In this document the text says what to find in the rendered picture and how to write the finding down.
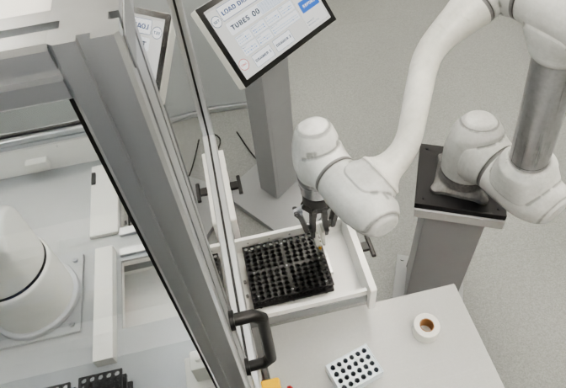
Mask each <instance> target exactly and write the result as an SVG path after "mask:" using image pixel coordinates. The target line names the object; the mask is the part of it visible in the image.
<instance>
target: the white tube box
mask: <svg viewBox="0 0 566 388"><path fill-rule="evenodd" d="M325 367H326V372H327V374H328V376H329V378H330V379H331V381H332V382H333V384H334V387H335V388H363V387H365V386H366V385H369V384H370V383H371V382H373V381H375V380H377V379H379V378H381V377H382V376H383V372H384V371H383V369H382V367H381V366H380V365H379V363H378V362H377V360H376V358H375V357H374V355H373V353H372V352H371V350H370V349H369V348H368V346H367V345H366V344H364V345H362V346H360V347H358V348H356V349H355V350H353V351H351V352H349V353H347V354H346V355H344V356H342V357H340V358H338V359H336V360H335V361H333V362H331V363H329V364H327V365H325Z"/></svg>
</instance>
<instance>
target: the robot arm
mask: <svg viewBox="0 0 566 388"><path fill-rule="evenodd" d="M499 15H502V16H504V17H507V18H510V19H514V20H516V21H517V22H519V23H521V24H522V25H523V26H522V29H523V32H524V36H525V38H526V45H527V49H528V52H529V53H530V55H531V60H530V65H529V68H528V73H527V77H526V84H525V87H524V92H523V95H522V100H521V106H520V110H519V114H518V118H517V122H516V126H515V133H514V137H513V141H512V143H511V142H510V140H509V138H508V137H507V135H506V134H505V128H504V126H503V125H502V124H501V122H500V121H499V119H498V118H497V117H496V116H494V115H493V114H490V113H489V112H487V111H483V110H473V111H470V112H468V113H466V114H465V115H463V116H462V117H461V118H460V119H458V120H457V121H456V122H455V123H454V125H453V126H452V127H451V129H450V131H449V133H448V135H447V138H446V142H445V145H444V148H443V152H442V153H441V154H439V155H438V156H437V163H438V164H437V169H436V173H435V180H434V182H433V184H432V185H431V186H430V192H431V193H432V194H444V195H447V196H451V197H455V198H459V199H466V200H470V201H473V202H476V203H478V204H480V205H486V204H487V203H488V201H489V198H488V196H490V197H491V198H492V199H493V200H494V201H495V202H496V203H498V204H499V205H500V206H502V207H503V208H504V209H505V210H507V211H508V212H510V213H511V214H512V215H514V216H515V217H517V218H519V219H521V220H523V221H527V222H530V223H532V224H547V223H548V222H549V221H551V220H553V219H554V218H555V217H556V216H557V215H559V214H560V213H561V212H562V211H563V210H564V208H565V207H566V185H565V183H564V182H563V181H562V180H561V175H560V172H559V168H558V159H557V158H556V157H555V155H554V154H553V149H554V147H555V144H556V141H557V139H558V134H559V131H560V129H561V126H562V123H563V118H564V116H565V113H566V0H450V1H449V3H448V4H447V5H446V6H445V7H444V9H443V10H442V11H441V13H440V14H439V15H438V17H437V18H436V19H435V21H434V22H433V23H432V25H431V26H430V27H429V28H428V29H427V30H426V32H425V33H424V35H423V36H422V38H421V40H420V41H419V43H418V45H417V47H416V49H415V51H414V54H413V56H412V59H411V62H410V65H409V69H408V76H407V81H406V86H405V90H404V96H403V104H402V108H401V114H400V118H399V123H398V130H397V133H396V135H395V138H394V140H393V142H392V144H391V145H390V147H388V149H386V150H385V151H384V152H383V153H381V154H380V155H377V156H375V157H362V158H361V159H359V160H355V161H354V160H353V159H352V158H351V157H350V155H349V154H348V152H347V151H346V150H345V149H344V146H343V144H342V142H341V141H340V140H339V136H338V133H337V131H336V129H335V128H334V126H333V125H332V123H331V122H330V121H329V120H328V119H326V118H324V117H321V116H313V117H310V118H307V119H305V120H303V121H302V122H301V123H299V124H298V125H297V126H296V128H295V131H294V134H293V137H292V143H291V155H292V162H293V166H294V169H295V171H296V175H297V181H298V186H299V189H300V191H301V195H302V202H301V205H300V206H299V207H296V206H293V207H292V210H293V213H294V216H295V217H296V218H297V219H298V220H299V221H300V223H301V225H302V228H303V230H304V232H305V233H308V232H310V235H311V238H313V239H314V241H315V244H316V247H319V240H318V228H317V225H316V218H317V214H320V213H321V217H322V222H321V223H319V227H320V237H321V240H322V243H323V245H324V246H325V245H326V242H325V236H326V235H328V232H329V227H335V225H336V221H337V219H338V217H339V218H340V219H341V220H342V221H343V222H344V223H345V224H347V225H348V226H350V227H351V228H352V229H354V230H355V231H357V232H359V233H360V234H362V235H364V236H367V237H381V236H384V235H386V234H388V232H390V231H391V230H392V229H393V228H394V227H395V226H396V225H397V223H398V220H399V217H400V211H399V204H398V202H397V201H396V200H395V197H396V195H397V193H398V192H399V191H398V184H399V180H400V178H401V177H402V176H403V174H404V173H405V171H406V170H407V169H408V167H409V166H410V164H411V163H412V161H413V160H414V158H415V156H416V155H417V153H418V150H419V148H420V145H421V142H422V140H423V136H424V132H425V126H426V122H427V118H428V113H429V110H430V102H431V99H432V94H433V91H434V86H435V80H436V75H437V72H438V69H439V67H440V64H441V62H442V60H443V58H444V57H445V55H446V54H447V53H448V51H449V50H451V49H452V48H453V47H454V46H455V45H457V44H458V43H460V42H461V41H463V40H464V39H466V38H467V37H468V36H469V35H471V34H473V33H474V32H476V31H478V30H479V29H481V28H482V27H483V26H485V25H487V24H489V23H490V22H491V21H492V20H493V19H495V18H496V17H498V16H499ZM329 208H330V209H331V211H330V215H329V218H328V209H329ZM303 210H305V211H306V212H307V213H309V222H308V223H309V225H308V224H307V223H306V221H305V218H304V216H303V214H302V213H303Z"/></svg>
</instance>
